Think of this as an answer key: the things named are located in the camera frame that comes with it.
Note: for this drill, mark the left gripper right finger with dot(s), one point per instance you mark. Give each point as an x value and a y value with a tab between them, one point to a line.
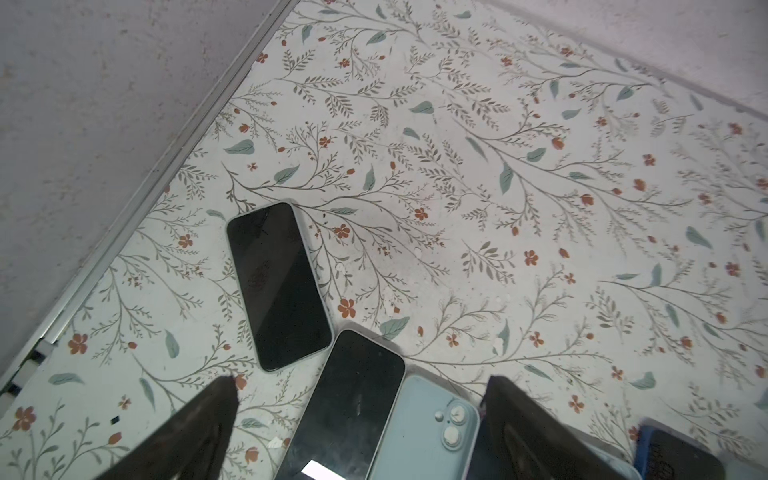
528	443

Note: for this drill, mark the light blue phone case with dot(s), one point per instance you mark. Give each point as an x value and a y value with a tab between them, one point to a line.
431	434
608	454

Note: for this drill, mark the black phone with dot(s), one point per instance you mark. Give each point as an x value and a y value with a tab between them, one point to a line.
345	417
484	464
284	309
662	456

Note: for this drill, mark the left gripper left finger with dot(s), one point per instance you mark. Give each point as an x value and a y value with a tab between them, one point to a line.
192	444

